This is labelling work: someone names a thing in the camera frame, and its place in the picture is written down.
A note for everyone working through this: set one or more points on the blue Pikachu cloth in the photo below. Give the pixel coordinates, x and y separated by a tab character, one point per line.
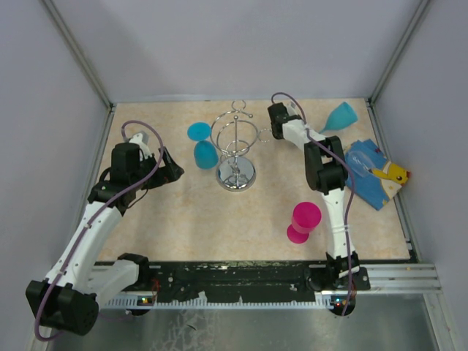
386	180

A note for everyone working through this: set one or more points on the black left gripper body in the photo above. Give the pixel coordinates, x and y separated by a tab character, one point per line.
147	166

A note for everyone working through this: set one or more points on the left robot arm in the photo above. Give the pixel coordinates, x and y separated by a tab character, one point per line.
68	299

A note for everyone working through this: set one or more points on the pink wine glass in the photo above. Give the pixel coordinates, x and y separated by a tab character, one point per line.
306	216

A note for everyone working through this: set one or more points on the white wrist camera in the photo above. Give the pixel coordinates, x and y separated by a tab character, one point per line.
293	110
141	139

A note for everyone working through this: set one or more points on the clear wine glass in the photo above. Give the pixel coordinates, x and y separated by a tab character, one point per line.
360	163

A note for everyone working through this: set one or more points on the chrome wine glass rack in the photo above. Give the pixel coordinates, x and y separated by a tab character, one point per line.
234	134

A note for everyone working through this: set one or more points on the blue wine glass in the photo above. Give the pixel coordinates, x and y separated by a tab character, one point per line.
205	153
340	118

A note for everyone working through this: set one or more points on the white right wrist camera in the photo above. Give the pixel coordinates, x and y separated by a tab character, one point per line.
293	110

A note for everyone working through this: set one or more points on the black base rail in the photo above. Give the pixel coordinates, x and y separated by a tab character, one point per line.
246	281

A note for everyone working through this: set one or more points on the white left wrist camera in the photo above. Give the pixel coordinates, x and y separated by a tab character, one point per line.
141	139

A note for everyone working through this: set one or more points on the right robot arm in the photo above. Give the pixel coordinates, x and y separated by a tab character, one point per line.
326	172

